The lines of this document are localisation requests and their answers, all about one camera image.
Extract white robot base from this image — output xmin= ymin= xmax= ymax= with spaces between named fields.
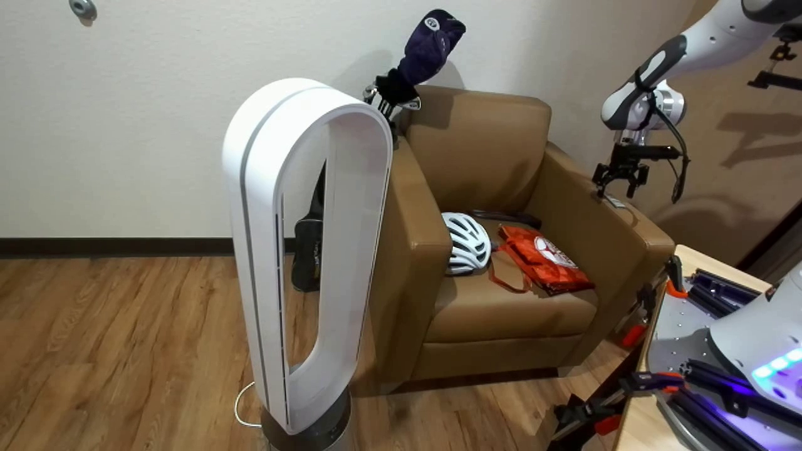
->
xmin=707 ymin=260 xmax=802 ymax=422

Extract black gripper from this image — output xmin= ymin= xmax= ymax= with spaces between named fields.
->
xmin=591 ymin=141 xmax=684 ymax=203

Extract black bars on table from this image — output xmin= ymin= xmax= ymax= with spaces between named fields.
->
xmin=684 ymin=268 xmax=759 ymax=322

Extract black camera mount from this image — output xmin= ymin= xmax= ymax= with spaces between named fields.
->
xmin=747 ymin=24 xmax=802 ymax=92

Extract metal wall fixture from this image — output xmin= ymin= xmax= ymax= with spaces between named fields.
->
xmin=68 ymin=0 xmax=101 ymax=25

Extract brown leather armchair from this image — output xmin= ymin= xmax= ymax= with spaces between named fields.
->
xmin=353 ymin=85 xmax=677 ymax=397

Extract red bag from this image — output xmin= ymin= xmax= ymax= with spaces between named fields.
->
xmin=487 ymin=222 xmax=598 ymax=298

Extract white bladeless tower fan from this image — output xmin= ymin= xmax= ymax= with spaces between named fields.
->
xmin=222 ymin=76 xmax=397 ymax=451

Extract white bicycle helmet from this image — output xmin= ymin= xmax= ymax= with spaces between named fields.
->
xmin=440 ymin=212 xmax=496 ymax=278

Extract black white golf headcover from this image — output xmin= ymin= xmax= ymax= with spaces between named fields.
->
xmin=362 ymin=70 xmax=423 ymax=129

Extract black golf bag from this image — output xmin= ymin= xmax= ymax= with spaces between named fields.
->
xmin=288 ymin=161 xmax=332 ymax=295

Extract red black clamp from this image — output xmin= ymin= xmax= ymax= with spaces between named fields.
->
xmin=614 ymin=253 xmax=698 ymax=354
xmin=550 ymin=366 xmax=690 ymax=441

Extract wooden side table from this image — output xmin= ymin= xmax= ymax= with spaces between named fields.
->
xmin=613 ymin=243 xmax=776 ymax=451

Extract white fan power cable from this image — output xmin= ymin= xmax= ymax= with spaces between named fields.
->
xmin=232 ymin=378 xmax=266 ymax=431

